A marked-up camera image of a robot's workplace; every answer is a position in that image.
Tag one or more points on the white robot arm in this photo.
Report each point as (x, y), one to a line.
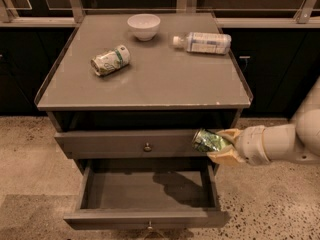
(297, 141)

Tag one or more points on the grey top drawer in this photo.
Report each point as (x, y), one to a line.
(127, 144)

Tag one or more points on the grey drawer cabinet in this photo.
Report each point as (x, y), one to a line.
(160, 89)

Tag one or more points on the dark green can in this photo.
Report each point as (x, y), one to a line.
(206, 141)

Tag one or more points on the white green can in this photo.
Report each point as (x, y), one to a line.
(111, 61)

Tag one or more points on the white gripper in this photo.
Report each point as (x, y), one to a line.
(252, 144)

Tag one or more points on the clear plastic water bottle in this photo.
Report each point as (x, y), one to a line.
(199, 42)

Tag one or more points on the white ceramic bowl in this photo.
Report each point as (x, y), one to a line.
(144, 26)

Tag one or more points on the brass top drawer knob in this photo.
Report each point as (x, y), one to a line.
(147, 147)

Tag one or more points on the brass middle drawer handle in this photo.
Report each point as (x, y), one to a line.
(152, 233)

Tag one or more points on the open grey middle drawer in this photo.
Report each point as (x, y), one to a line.
(148, 193)

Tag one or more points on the metal window frame rail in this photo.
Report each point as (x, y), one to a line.
(228, 13)

